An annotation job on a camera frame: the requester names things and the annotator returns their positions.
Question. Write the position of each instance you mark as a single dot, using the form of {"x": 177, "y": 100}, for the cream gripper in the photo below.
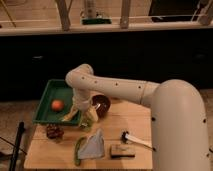
{"x": 88, "y": 111}

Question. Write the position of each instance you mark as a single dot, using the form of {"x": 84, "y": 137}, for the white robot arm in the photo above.
{"x": 179, "y": 129}

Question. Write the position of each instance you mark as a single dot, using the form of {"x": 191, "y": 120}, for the green plastic cup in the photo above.
{"x": 86, "y": 124}

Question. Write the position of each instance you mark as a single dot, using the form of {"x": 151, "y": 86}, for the yellow corn cob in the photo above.
{"x": 70, "y": 115}

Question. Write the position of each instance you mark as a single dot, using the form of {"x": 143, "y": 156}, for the dark brown bowl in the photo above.
{"x": 101, "y": 103}

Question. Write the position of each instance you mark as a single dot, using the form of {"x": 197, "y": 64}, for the orange tomato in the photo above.
{"x": 57, "y": 105}

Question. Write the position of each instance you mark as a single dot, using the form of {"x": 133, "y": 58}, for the grey folded cloth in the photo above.
{"x": 94, "y": 147}

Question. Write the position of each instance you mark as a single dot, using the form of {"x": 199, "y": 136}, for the green plastic tray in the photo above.
{"x": 56, "y": 89}

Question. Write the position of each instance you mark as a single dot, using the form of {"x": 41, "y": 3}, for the brown pine cone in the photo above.
{"x": 54, "y": 132}

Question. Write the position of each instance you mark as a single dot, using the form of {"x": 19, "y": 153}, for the brown block eraser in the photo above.
{"x": 121, "y": 150}

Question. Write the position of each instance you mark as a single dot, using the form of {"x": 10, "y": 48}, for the black tripod leg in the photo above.
{"x": 16, "y": 147}

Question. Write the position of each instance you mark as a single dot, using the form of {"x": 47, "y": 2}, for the green base stand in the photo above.
{"x": 95, "y": 21}

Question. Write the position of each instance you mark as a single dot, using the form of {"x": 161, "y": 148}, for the white handled brush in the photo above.
{"x": 127, "y": 137}

